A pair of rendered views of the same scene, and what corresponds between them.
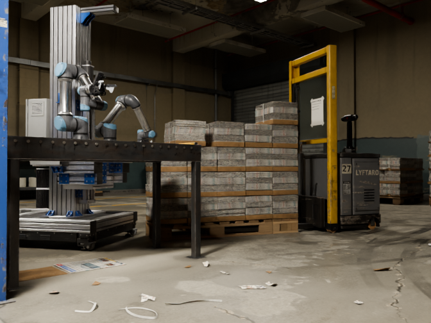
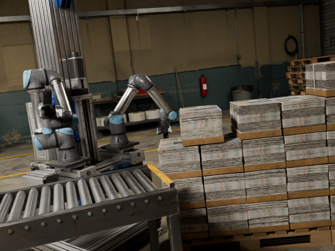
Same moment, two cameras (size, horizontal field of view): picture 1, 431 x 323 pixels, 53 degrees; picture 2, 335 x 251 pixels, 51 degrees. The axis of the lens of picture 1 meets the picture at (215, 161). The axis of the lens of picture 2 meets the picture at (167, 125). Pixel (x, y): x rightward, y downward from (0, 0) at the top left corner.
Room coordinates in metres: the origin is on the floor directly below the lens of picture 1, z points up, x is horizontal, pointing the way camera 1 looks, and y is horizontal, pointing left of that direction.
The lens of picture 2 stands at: (1.66, -0.55, 1.35)
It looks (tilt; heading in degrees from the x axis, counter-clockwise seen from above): 9 degrees down; 25
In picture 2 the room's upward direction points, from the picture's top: 6 degrees counter-clockwise
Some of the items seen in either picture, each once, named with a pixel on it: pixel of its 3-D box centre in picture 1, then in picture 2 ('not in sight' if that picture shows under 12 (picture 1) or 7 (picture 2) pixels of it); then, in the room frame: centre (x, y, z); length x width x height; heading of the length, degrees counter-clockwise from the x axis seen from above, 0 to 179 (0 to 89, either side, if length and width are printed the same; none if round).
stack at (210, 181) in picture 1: (210, 191); (241, 188); (4.17, 0.05, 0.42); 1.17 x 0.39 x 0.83; 112
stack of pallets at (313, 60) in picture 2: not in sight; (320, 83); (10.97, -0.45, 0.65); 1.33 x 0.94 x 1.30; 135
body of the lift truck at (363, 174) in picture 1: (340, 190); not in sight; (4.76, -1.36, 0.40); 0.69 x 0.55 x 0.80; 22
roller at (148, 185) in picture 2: not in sight; (145, 182); (3.26, 0.35, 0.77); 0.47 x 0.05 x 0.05; 41
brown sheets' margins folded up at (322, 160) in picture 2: (210, 193); (241, 191); (4.17, 0.05, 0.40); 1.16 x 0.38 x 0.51; 112
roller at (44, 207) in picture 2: not in sight; (45, 202); (2.91, 0.74, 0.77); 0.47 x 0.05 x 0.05; 41
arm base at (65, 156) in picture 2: (80, 139); (68, 153); (3.54, 1.10, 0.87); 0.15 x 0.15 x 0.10
